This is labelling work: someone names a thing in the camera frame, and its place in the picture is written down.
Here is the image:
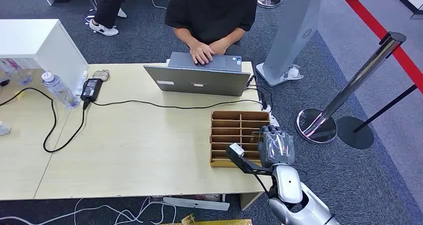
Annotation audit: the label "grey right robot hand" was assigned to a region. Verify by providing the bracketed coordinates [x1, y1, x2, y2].
[257, 125, 296, 168]

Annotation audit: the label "wooden card organizer tray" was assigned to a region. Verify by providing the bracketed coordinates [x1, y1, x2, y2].
[209, 110, 271, 169]

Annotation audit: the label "person's left hand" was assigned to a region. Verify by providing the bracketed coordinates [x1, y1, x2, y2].
[209, 39, 229, 56]

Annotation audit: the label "person's hand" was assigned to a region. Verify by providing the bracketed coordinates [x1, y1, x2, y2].
[209, 39, 229, 56]
[190, 41, 216, 66]

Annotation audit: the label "person's right hand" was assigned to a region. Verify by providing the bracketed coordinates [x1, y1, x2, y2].
[190, 41, 216, 66]

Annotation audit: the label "seated person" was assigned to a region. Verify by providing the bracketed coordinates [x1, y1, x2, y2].
[164, 0, 261, 66]

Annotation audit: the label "standing person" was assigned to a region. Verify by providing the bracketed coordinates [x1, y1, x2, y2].
[88, 0, 129, 37]

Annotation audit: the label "white socket strip with plugs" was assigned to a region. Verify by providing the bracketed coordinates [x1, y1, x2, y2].
[262, 104, 280, 128]

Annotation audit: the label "white power plug adapter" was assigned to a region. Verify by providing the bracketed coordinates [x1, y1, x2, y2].
[281, 63, 304, 82]

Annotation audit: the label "gold foil box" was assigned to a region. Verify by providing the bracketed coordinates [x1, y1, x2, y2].
[161, 213, 253, 225]

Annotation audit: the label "grey laptop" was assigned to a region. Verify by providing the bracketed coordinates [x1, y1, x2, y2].
[143, 51, 252, 98]

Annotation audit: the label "grey kiosk stand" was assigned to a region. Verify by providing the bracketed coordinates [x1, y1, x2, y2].
[255, 0, 325, 87]

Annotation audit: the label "red barrier belt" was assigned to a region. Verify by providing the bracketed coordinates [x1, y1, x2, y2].
[332, 0, 423, 95]

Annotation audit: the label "small beige pouch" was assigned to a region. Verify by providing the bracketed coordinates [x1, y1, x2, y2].
[92, 69, 111, 82]

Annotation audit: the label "black power adapter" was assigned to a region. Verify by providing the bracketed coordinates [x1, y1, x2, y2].
[80, 78, 103, 103]

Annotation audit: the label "white tube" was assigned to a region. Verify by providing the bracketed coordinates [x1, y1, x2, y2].
[75, 70, 89, 96]

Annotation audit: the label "clear plastic water bottle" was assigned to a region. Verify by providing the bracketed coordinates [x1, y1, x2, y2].
[41, 71, 81, 109]

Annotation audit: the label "white cabinet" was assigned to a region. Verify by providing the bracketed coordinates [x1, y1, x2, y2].
[0, 18, 89, 93]

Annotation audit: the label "clear bottle with pink label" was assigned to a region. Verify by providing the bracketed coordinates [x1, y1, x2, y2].
[0, 58, 34, 86]

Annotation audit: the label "small clear plastic item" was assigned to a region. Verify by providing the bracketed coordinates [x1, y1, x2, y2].
[0, 121, 12, 137]

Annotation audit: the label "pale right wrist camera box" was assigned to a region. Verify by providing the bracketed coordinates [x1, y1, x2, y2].
[228, 143, 245, 157]

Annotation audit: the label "black stanchion post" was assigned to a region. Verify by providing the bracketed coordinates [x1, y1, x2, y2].
[336, 84, 419, 150]

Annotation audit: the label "chrome stanchion post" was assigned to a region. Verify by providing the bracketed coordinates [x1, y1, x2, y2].
[295, 31, 407, 145]

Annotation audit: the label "black laptop charging cable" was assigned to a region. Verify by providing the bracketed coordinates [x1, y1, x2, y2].
[86, 99, 267, 110]

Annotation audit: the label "white floor cables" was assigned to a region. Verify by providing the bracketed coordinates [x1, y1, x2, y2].
[0, 196, 178, 225]

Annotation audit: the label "black adapter mains cable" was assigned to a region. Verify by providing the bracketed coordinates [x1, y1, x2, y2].
[0, 87, 89, 154]

